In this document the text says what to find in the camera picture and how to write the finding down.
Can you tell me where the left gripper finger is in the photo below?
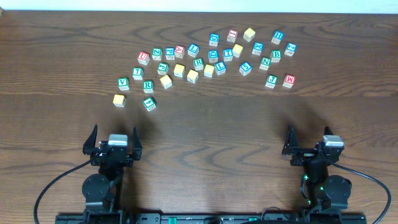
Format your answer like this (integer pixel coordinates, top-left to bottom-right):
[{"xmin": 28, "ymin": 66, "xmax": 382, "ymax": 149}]
[
  {"xmin": 82, "ymin": 124, "xmax": 98, "ymax": 155},
  {"xmin": 132, "ymin": 127, "xmax": 142, "ymax": 161}
]

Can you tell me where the green B block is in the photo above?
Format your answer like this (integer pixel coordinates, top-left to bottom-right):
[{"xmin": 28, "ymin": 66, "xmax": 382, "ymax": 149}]
[{"xmin": 271, "ymin": 50, "xmax": 282, "ymax": 63}]

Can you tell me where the green r block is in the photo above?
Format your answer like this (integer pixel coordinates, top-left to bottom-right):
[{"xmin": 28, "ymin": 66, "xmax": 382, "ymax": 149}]
[
  {"xmin": 193, "ymin": 58, "xmax": 204, "ymax": 71},
  {"xmin": 143, "ymin": 80, "xmax": 154, "ymax": 93}
]

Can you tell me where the yellow O block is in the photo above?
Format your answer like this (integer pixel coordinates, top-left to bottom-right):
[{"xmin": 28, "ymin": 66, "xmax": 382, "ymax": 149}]
[
  {"xmin": 204, "ymin": 64, "xmax": 215, "ymax": 78},
  {"xmin": 233, "ymin": 44, "xmax": 243, "ymax": 58}
]

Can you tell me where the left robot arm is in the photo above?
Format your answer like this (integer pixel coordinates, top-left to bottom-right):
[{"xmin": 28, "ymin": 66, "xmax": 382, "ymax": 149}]
[{"xmin": 82, "ymin": 126, "xmax": 142, "ymax": 224}]

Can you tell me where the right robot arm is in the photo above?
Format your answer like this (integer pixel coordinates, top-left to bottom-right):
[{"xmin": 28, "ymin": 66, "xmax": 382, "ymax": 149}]
[{"xmin": 282, "ymin": 125, "xmax": 352, "ymax": 223}]

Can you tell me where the green 4 block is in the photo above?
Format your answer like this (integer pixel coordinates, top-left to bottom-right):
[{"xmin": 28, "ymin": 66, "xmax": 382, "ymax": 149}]
[{"xmin": 142, "ymin": 97, "xmax": 156, "ymax": 112}]

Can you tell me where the yellow G block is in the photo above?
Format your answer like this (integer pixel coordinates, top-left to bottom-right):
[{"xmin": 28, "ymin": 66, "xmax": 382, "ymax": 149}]
[{"xmin": 113, "ymin": 95, "xmax": 126, "ymax": 108}]

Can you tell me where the red M block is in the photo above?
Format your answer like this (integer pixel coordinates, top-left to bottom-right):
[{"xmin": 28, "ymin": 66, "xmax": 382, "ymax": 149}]
[{"xmin": 282, "ymin": 74, "xmax": 296, "ymax": 88}]

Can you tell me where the green V block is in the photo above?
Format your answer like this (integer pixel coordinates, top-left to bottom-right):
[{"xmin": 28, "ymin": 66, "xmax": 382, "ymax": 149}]
[{"xmin": 118, "ymin": 77, "xmax": 129, "ymax": 91}]

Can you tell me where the green J block right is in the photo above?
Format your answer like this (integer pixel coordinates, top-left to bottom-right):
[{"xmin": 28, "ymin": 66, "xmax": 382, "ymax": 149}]
[{"xmin": 265, "ymin": 75, "xmax": 278, "ymax": 89}]

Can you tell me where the green j block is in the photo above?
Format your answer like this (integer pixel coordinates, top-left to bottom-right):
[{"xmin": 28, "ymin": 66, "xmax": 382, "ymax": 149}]
[
  {"xmin": 157, "ymin": 62, "xmax": 169, "ymax": 75},
  {"xmin": 265, "ymin": 75, "xmax": 278, "ymax": 89}
]

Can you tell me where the yellow C block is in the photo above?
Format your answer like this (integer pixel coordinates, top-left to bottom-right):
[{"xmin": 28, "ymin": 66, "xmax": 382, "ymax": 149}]
[{"xmin": 160, "ymin": 75, "xmax": 172, "ymax": 89}]

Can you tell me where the green 7 block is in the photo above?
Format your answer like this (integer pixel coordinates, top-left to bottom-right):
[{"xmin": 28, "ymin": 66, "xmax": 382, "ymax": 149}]
[{"xmin": 132, "ymin": 67, "xmax": 144, "ymax": 80}]

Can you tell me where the green J block left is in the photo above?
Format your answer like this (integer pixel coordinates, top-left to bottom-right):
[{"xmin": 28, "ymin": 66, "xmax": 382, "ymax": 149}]
[{"xmin": 157, "ymin": 62, "xmax": 169, "ymax": 75}]

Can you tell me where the yellow K block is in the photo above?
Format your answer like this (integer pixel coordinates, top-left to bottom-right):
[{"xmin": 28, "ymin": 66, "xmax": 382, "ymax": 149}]
[{"xmin": 174, "ymin": 64, "xmax": 185, "ymax": 78}]

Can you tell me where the red U block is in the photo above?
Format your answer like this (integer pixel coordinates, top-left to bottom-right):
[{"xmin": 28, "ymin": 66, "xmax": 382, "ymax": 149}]
[{"xmin": 137, "ymin": 52, "xmax": 150, "ymax": 65}]

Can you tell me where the blue 5 block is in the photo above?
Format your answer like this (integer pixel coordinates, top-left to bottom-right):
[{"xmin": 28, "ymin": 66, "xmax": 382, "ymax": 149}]
[{"xmin": 239, "ymin": 62, "xmax": 252, "ymax": 76}]

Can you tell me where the yellow S block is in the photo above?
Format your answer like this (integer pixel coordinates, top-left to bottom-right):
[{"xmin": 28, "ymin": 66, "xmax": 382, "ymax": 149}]
[{"xmin": 187, "ymin": 70, "xmax": 198, "ymax": 83}]

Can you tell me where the blue 2 block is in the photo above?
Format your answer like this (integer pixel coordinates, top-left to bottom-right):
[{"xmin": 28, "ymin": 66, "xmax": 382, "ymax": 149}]
[{"xmin": 284, "ymin": 42, "xmax": 297, "ymax": 57}]

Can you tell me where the green Z block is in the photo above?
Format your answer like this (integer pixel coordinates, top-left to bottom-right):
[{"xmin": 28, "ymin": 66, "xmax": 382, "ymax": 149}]
[{"xmin": 152, "ymin": 47, "xmax": 162, "ymax": 61}]

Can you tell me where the blue P block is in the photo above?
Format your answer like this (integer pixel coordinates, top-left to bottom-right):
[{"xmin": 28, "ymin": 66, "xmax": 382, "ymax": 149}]
[{"xmin": 165, "ymin": 47, "xmax": 175, "ymax": 60}]

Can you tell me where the red A block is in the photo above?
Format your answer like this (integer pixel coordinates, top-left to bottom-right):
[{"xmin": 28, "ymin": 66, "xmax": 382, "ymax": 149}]
[{"xmin": 174, "ymin": 45, "xmax": 185, "ymax": 58}]

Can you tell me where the blue X block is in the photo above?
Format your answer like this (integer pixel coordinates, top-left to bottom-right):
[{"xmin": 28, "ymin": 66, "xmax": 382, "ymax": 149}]
[{"xmin": 252, "ymin": 42, "xmax": 264, "ymax": 55}]

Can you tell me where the blue L block lower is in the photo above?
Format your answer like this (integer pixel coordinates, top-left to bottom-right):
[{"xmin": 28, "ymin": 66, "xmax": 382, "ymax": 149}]
[{"xmin": 215, "ymin": 61, "xmax": 226, "ymax": 75}]

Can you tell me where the blue l block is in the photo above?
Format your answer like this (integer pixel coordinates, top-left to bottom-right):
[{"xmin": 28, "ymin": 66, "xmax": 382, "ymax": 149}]
[
  {"xmin": 187, "ymin": 43, "xmax": 200, "ymax": 58},
  {"xmin": 215, "ymin": 61, "xmax": 226, "ymax": 75}
]

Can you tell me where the blue H block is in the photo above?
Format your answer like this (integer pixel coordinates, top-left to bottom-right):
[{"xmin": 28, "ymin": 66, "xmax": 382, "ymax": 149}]
[{"xmin": 271, "ymin": 30, "xmax": 284, "ymax": 45}]

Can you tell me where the blue L block upper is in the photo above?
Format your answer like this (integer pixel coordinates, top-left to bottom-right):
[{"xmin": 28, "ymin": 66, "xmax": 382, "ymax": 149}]
[{"xmin": 187, "ymin": 43, "xmax": 200, "ymax": 58}]

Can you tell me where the blue T block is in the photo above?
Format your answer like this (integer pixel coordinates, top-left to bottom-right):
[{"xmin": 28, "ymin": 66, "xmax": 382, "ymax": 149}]
[{"xmin": 223, "ymin": 49, "xmax": 233, "ymax": 62}]

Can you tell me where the yellow 6 block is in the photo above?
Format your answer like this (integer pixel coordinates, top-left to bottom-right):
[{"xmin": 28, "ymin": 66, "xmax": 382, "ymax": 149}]
[{"xmin": 243, "ymin": 28, "xmax": 256, "ymax": 42}]

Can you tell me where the blue D block lower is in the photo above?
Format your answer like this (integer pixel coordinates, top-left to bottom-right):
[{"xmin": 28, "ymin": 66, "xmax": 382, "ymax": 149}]
[{"xmin": 208, "ymin": 50, "xmax": 218, "ymax": 63}]

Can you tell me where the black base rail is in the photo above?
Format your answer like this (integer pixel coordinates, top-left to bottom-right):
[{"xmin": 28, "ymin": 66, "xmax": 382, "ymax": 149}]
[{"xmin": 55, "ymin": 212, "xmax": 368, "ymax": 224}]

